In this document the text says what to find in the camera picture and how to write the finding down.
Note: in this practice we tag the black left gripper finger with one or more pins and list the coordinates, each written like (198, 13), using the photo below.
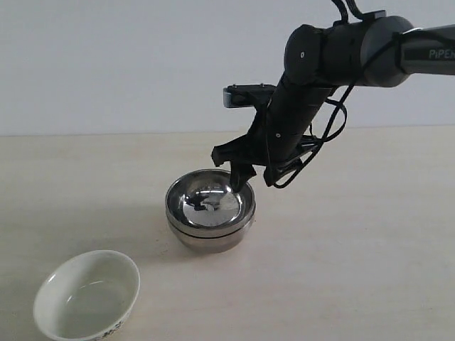
(240, 174)

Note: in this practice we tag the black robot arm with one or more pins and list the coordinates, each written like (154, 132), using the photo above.
(375, 52)

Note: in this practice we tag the patterned stainless steel bowl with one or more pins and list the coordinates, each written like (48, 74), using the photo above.
(203, 204)

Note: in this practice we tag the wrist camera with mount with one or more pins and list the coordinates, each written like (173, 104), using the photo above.
(239, 96)

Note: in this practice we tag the white ceramic bowl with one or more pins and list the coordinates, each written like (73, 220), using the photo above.
(88, 297)

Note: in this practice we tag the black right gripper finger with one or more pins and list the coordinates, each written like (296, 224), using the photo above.
(272, 175)

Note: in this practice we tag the smooth stainless steel bowl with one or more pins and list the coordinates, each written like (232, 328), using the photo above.
(212, 245)

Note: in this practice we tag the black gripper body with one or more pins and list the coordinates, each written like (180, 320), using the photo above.
(277, 127)

